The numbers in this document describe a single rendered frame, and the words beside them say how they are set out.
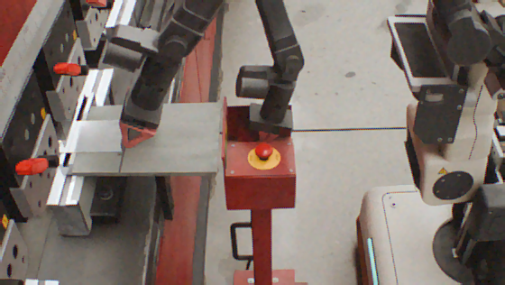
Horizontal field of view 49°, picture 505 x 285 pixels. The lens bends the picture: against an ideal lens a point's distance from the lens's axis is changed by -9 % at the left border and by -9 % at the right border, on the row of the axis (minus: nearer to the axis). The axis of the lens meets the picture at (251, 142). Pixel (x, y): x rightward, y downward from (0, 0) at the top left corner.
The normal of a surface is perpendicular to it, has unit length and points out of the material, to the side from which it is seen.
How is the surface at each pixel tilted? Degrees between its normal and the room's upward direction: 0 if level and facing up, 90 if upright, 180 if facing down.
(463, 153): 90
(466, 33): 91
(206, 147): 0
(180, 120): 0
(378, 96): 0
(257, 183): 90
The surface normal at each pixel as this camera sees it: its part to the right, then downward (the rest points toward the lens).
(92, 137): -0.03, -0.71
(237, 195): 0.00, 0.70
